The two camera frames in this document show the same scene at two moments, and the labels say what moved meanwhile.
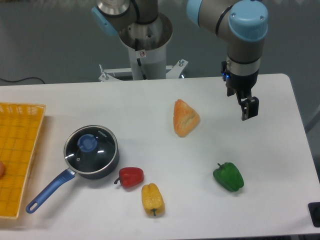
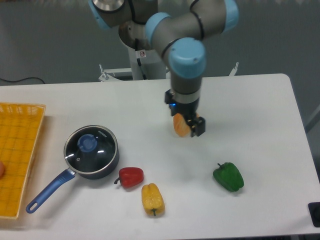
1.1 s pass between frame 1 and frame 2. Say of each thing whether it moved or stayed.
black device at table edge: stayed
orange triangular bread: stayed
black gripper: moved
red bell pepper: stayed
